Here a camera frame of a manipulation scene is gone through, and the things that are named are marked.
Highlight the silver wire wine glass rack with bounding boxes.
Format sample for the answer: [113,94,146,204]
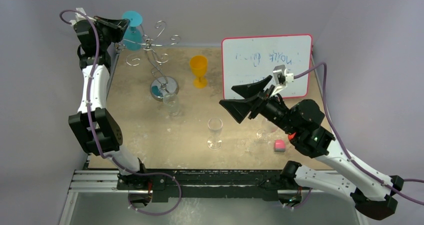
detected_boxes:
[120,20,179,102]

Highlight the pink grey eraser block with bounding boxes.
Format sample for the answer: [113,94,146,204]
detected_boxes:
[273,139,286,153]

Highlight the clear champagne flute glass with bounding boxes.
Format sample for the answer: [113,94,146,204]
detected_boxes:
[207,118,223,151]

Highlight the pink framed whiteboard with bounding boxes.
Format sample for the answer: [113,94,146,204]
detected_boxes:
[221,34,313,99]

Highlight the purple camera cable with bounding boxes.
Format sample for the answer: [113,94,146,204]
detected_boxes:
[293,61,424,206]
[59,9,140,175]

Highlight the orange plastic wine glass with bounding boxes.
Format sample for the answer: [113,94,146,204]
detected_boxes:
[189,55,208,89]

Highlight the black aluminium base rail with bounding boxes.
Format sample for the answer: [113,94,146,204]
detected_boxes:
[67,169,339,205]

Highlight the blue plastic wine glass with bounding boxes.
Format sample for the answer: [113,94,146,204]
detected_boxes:
[122,10,143,51]

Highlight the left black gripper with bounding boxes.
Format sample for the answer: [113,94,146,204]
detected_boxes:
[92,16,129,51]

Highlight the red plastic wine glass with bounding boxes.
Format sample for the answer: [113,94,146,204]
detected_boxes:
[287,133,296,143]

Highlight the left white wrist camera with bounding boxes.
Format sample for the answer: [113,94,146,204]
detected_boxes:
[73,7,96,24]

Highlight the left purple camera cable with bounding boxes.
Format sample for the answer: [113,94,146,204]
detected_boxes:
[59,9,140,175]

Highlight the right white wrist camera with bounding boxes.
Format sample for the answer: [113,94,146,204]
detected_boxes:
[271,65,295,96]

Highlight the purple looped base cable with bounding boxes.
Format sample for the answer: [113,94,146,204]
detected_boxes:
[127,173,183,217]

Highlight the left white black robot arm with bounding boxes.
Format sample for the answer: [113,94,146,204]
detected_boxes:
[68,16,149,190]

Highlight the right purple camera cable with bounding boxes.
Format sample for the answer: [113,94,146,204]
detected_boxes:
[293,61,424,206]

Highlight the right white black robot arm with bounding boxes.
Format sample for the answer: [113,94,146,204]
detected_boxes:
[219,75,404,221]

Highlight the clear tumbler glass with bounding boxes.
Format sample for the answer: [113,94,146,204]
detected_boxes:
[162,93,180,116]

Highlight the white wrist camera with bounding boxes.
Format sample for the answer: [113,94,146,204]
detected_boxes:
[271,65,295,96]
[73,7,96,24]

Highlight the clear wine glass right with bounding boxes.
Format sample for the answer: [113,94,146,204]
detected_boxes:
[256,118,279,142]

